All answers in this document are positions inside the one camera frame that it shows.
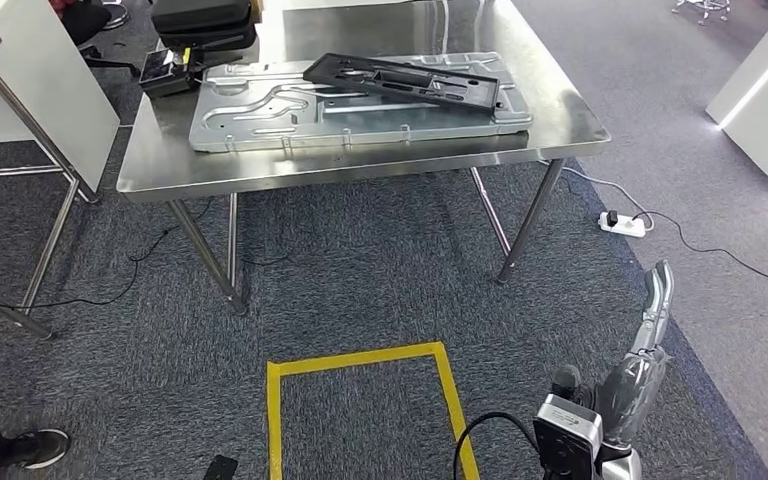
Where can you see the white power strip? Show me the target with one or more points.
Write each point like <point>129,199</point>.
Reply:
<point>622,225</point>

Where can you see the black office chair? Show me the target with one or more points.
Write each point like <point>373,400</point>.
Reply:
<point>86,23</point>

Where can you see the red cloth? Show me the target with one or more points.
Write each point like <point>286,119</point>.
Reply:
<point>66,5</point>

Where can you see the black plastic panel part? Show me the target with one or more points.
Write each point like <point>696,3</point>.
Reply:
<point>410,83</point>

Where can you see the stainless steel workbench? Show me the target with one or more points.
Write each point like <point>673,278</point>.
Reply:
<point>556,119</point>

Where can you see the person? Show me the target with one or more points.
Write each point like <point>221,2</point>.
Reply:
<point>26,450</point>

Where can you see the black zipped case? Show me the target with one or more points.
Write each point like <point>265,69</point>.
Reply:
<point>205,23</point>

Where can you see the white board panel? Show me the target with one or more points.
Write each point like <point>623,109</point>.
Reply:
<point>46,86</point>

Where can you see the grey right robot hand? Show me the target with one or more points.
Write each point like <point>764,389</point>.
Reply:
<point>629,397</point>

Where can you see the chrome star chair base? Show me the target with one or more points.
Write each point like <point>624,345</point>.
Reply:
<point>702,10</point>

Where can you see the black device with yellow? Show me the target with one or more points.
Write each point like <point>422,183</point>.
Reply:
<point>162,76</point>

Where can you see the black robot leg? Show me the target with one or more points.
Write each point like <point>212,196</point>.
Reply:
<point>220,468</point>

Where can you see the steel side table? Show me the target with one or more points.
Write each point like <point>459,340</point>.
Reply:
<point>46,252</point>

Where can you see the yellow floor tape square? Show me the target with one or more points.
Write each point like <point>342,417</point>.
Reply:
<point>272,424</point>

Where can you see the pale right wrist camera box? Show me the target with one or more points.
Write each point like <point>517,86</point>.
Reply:
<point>566,437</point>

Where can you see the stamped sheet metal part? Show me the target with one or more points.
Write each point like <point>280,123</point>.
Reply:
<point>258,119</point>

